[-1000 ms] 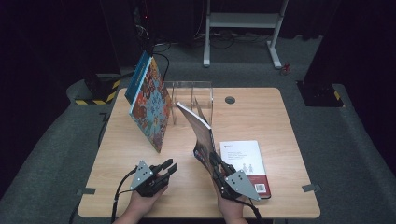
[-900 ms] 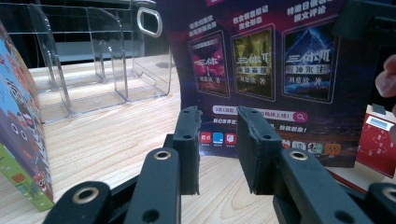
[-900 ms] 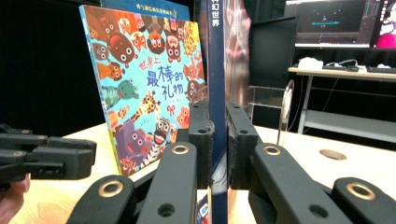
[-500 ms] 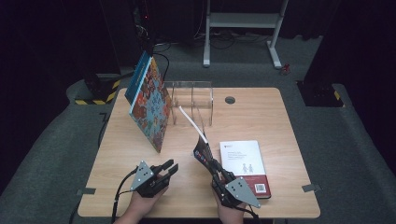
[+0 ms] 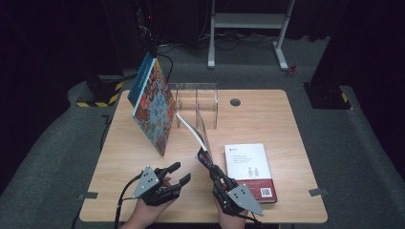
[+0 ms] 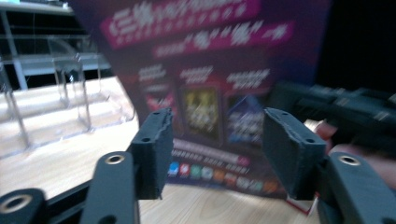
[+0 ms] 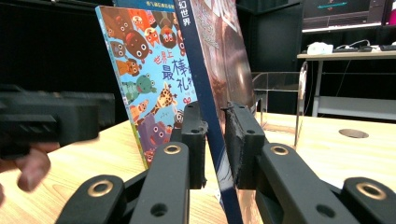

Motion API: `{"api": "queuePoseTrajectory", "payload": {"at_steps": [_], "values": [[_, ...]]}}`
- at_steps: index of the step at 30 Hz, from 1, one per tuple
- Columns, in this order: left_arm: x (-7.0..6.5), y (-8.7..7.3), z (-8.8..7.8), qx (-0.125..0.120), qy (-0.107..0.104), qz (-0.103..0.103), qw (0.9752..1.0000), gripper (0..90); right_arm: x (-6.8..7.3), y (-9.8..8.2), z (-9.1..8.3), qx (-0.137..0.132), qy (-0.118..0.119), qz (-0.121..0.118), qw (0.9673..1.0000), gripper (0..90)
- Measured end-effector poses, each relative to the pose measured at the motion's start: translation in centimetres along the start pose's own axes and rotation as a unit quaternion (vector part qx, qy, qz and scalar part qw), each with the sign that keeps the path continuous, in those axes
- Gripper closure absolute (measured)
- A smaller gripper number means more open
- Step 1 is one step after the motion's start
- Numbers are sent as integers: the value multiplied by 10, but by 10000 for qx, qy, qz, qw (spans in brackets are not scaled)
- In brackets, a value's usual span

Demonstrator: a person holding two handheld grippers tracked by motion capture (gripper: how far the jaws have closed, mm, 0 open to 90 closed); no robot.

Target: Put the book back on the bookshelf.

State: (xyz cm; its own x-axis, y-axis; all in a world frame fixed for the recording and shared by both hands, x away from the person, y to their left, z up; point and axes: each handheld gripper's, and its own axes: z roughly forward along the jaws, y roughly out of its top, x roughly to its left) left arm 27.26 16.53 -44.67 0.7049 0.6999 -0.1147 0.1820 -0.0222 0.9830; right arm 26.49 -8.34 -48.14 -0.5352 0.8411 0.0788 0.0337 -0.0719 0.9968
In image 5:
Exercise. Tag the clear acrylic book rack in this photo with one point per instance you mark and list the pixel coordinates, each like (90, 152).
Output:
(208, 105)

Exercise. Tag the person's right hand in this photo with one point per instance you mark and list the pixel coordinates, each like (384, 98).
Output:
(235, 221)

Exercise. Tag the white and red book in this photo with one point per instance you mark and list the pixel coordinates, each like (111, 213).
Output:
(248, 159)

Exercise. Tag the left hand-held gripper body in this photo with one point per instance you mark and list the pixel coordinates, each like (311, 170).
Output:
(149, 187)

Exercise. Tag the light blue picture book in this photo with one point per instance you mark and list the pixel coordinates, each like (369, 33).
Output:
(156, 108)

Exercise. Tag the small red object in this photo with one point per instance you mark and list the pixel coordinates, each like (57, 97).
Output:
(292, 70)

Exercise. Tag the dark blue picture book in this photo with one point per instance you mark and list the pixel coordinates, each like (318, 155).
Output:
(140, 82)

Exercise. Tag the grey tape piece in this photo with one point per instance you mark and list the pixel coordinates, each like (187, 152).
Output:
(317, 192)
(88, 195)

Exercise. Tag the white metal desk frame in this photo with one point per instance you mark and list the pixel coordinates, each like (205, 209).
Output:
(248, 20)

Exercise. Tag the black stand with striped base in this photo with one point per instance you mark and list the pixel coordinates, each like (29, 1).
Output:
(98, 103)
(328, 98)

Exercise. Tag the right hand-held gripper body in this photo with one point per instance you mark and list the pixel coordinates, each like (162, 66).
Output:
(235, 200)

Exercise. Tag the person's left hand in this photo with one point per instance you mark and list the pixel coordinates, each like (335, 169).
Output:
(149, 211)

